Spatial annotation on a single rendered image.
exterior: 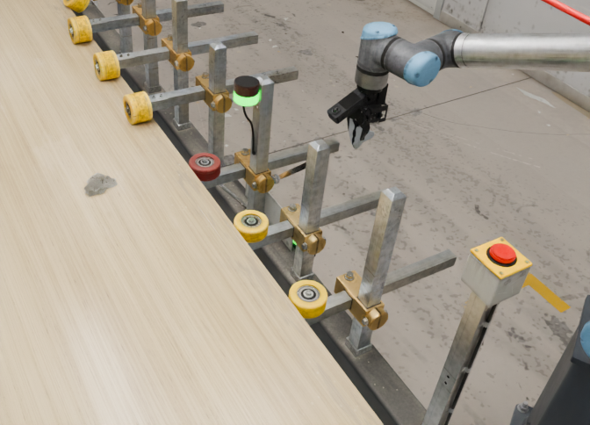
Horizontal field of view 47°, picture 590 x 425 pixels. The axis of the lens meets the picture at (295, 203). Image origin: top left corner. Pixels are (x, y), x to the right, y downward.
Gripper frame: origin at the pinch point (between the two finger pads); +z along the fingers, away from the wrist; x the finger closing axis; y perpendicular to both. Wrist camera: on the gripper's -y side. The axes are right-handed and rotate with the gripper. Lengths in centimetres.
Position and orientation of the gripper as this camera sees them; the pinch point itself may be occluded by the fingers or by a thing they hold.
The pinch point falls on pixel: (353, 145)
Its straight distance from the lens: 198.0
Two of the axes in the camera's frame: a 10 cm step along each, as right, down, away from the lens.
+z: -0.9, 7.7, 6.3
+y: 8.6, -2.7, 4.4
